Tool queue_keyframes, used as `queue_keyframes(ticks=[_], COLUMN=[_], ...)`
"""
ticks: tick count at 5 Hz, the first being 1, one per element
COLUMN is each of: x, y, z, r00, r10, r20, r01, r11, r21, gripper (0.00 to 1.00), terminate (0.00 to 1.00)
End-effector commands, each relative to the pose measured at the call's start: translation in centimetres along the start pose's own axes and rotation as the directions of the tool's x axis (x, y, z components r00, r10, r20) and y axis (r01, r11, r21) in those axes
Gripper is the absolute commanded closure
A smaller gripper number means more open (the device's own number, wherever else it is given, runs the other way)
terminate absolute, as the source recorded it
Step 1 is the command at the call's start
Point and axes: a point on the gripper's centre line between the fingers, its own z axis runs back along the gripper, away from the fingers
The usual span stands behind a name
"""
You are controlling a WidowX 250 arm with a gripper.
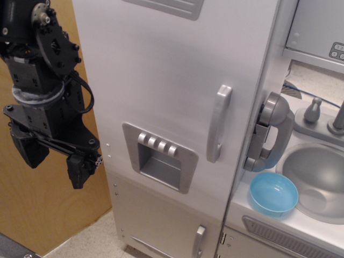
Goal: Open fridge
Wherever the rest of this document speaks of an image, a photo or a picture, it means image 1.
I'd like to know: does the grey oven vent panel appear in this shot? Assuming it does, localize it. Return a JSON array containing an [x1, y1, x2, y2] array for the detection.
[[242, 216, 343, 257]]

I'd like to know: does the white toy kitchen cabinet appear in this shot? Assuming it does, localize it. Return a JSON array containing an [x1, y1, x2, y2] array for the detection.
[[216, 1, 343, 257]]

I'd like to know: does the white toy fridge door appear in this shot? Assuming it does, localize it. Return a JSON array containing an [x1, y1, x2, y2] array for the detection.
[[73, 1, 280, 220]]

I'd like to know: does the grey faucet knob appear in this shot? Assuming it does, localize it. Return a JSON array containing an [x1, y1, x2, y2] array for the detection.
[[304, 97, 322, 123]]

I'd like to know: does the blue cable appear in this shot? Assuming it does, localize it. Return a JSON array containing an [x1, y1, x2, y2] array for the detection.
[[282, 83, 342, 109]]

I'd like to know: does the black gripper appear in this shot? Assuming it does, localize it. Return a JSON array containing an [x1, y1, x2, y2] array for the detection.
[[3, 80, 103, 189]]

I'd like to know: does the grey fridge top badge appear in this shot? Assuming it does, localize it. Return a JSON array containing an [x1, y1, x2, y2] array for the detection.
[[126, 0, 204, 20]]

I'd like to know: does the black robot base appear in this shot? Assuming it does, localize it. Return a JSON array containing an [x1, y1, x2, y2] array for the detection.
[[1, 233, 41, 258]]

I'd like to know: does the grey toy telephone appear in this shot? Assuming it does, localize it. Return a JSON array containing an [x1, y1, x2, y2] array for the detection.
[[243, 92, 295, 172]]

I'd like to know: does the wooden board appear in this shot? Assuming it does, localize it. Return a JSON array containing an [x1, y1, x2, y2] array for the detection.
[[1, 1, 111, 254]]

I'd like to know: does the grey fridge door handle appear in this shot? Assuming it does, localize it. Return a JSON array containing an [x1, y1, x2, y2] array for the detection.
[[206, 85, 232, 163]]

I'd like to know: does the toy microwave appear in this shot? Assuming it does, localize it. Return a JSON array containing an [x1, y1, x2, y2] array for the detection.
[[286, 0, 343, 63]]

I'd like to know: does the grey toy sink basin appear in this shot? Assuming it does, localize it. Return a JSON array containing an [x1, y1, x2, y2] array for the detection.
[[276, 144, 343, 225]]

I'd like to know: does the grey toy faucet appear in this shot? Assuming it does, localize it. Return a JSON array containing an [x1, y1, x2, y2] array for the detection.
[[327, 102, 344, 135]]

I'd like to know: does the grey ice dispenser panel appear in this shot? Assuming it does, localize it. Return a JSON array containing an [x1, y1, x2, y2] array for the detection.
[[122, 123, 198, 194]]

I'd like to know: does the blue plastic bowl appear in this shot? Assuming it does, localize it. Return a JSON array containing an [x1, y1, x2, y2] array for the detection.
[[249, 172, 299, 218]]

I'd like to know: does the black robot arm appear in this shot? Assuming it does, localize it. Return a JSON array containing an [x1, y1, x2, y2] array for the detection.
[[1, 1, 102, 189]]

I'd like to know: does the grey lower door handle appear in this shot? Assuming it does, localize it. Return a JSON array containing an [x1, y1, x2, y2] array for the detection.
[[192, 225, 206, 258]]

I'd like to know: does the white lower freezer door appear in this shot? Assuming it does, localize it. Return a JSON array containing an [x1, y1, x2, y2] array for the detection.
[[106, 174, 222, 257]]

